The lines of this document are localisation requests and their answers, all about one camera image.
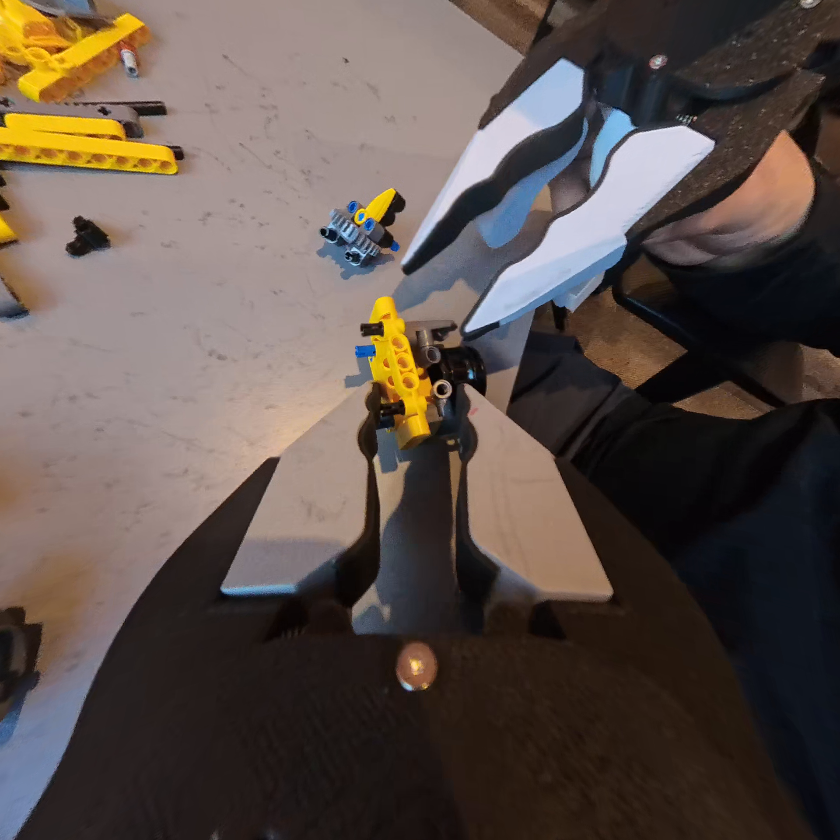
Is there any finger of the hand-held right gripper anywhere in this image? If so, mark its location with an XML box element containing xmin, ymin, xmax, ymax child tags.
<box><xmin>400</xmin><ymin>58</ymin><xmax>592</xmax><ymax>277</ymax></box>
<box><xmin>461</xmin><ymin>123</ymin><xmax>716</xmax><ymax>341</ymax></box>

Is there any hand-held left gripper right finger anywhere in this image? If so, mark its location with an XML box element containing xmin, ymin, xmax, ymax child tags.
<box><xmin>451</xmin><ymin>387</ymin><xmax>616</xmax><ymax>608</ymax></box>

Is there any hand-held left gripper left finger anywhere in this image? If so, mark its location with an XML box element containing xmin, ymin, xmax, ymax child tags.
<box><xmin>220</xmin><ymin>384</ymin><xmax>385</xmax><ymax>608</ymax></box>

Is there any grey gear brick assembly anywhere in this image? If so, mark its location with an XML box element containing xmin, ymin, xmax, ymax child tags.
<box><xmin>319</xmin><ymin>188</ymin><xmax>406</xmax><ymax>267</ymax></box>

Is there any yellow black wheel brick assembly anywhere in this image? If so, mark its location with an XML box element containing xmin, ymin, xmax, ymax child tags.
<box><xmin>356</xmin><ymin>295</ymin><xmax>488</xmax><ymax>450</ymax></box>

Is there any person's right forearm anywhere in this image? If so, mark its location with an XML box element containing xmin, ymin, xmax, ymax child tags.
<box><xmin>656</xmin><ymin>154</ymin><xmax>840</xmax><ymax>358</ymax></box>

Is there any grey desk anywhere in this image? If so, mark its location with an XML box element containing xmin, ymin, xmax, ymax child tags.
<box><xmin>0</xmin><ymin>0</ymin><xmax>536</xmax><ymax>840</ymax></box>

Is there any person's right hand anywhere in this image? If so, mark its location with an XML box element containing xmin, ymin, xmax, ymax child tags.
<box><xmin>646</xmin><ymin>130</ymin><xmax>816</xmax><ymax>268</ymax></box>

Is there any black office chair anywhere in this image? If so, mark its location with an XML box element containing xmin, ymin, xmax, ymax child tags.
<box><xmin>613</xmin><ymin>276</ymin><xmax>788</xmax><ymax>406</ymax></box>

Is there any small black connector brick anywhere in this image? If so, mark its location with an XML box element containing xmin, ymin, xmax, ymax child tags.
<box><xmin>65</xmin><ymin>215</ymin><xmax>111</xmax><ymax>257</ymax></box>

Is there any long yellow holed beam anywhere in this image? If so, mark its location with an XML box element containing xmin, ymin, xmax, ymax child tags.
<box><xmin>0</xmin><ymin>140</ymin><xmax>185</xmax><ymax>176</ymax></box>

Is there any pile of toy building bricks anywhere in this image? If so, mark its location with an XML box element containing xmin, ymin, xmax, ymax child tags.
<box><xmin>0</xmin><ymin>0</ymin><xmax>186</xmax><ymax>706</ymax></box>

